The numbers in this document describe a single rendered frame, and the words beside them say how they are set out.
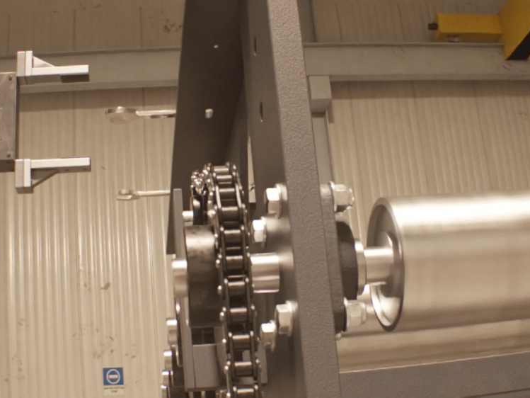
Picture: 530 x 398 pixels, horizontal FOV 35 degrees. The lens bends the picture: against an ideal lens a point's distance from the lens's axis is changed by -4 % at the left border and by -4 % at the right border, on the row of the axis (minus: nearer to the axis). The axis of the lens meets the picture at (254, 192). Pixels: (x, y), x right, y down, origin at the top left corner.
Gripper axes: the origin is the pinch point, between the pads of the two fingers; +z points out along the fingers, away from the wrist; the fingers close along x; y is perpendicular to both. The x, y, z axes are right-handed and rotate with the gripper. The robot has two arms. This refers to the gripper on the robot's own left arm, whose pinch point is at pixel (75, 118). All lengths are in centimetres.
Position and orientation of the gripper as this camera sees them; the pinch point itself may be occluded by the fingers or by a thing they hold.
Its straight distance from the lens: 118.3
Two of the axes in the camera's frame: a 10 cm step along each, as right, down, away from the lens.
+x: 0.8, 9.5, -2.9
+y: -1.1, 3.0, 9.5
